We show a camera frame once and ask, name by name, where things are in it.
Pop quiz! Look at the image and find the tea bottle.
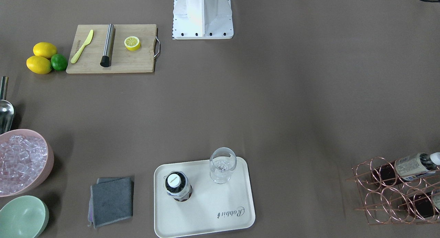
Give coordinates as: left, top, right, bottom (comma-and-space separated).
371, 152, 440, 187
164, 171, 193, 202
402, 188, 440, 219

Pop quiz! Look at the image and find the copper wire bottle basket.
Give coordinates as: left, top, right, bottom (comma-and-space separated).
349, 156, 440, 225

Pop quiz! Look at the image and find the clear wine glass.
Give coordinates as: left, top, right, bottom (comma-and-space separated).
209, 147, 237, 184

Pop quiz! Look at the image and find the cream rabbit tray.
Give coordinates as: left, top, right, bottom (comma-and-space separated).
154, 157, 255, 238

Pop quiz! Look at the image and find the half lemon slice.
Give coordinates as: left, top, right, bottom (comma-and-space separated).
124, 36, 141, 51

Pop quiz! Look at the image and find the steel muddler black tip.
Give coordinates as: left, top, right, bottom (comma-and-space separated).
100, 24, 116, 67

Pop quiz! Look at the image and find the grey folded cloth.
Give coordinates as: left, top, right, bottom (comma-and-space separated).
88, 177, 134, 229

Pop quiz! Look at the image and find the bamboo cutting board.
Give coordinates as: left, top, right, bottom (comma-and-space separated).
66, 24, 159, 74

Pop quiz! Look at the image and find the yellow plastic knife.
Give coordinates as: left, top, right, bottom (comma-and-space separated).
70, 30, 94, 64

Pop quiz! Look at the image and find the green lime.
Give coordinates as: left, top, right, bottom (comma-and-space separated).
50, 54, 68, 71

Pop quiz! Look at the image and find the upper whole lemon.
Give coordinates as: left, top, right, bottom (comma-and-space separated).
33, 42, 58, 59

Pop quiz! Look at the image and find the whole lemon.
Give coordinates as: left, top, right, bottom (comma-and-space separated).
33, 42, 58, 59
26, 56, 53, 74

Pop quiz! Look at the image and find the lower whole lemon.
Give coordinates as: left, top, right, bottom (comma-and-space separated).
26, 56, 53, 74

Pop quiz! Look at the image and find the pink bowl of ice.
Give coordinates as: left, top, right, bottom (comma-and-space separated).
0, 129, 54, 197

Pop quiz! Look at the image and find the steel ice scoop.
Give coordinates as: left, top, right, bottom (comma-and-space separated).
0, 76, 14, 134

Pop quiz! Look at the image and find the mint green bowl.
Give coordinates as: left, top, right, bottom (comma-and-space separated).
0, 195, 49, 238

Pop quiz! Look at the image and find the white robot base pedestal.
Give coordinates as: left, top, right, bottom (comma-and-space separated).
172, 0, 234, 40

